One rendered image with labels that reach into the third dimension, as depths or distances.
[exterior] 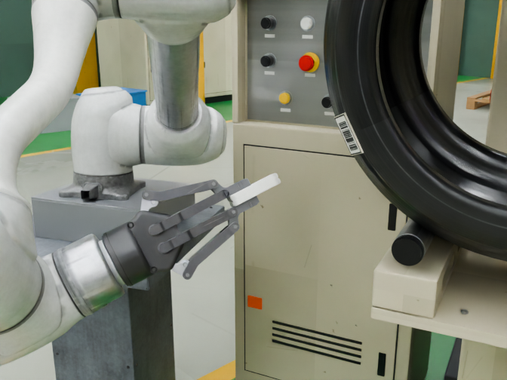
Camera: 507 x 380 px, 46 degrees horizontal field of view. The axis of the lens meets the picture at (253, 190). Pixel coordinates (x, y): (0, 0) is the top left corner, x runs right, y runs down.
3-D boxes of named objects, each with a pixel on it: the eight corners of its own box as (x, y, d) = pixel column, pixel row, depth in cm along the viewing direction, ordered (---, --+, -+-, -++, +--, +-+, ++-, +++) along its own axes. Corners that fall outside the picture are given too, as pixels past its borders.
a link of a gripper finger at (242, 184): (216, 203, 79) (205, 182, 79) (249, 185, 80) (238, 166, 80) (217, 202, 77) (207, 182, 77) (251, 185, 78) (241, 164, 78)
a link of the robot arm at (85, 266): (90, 311, 79) (130, 289, 80) (84, 323, 70) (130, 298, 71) (57, 249, 78) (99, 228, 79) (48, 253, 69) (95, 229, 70)
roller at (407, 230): (456, 171, 110) (462, 194, 111) (432, 176, 113) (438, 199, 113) (418, 233, 81) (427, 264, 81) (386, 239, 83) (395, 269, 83)
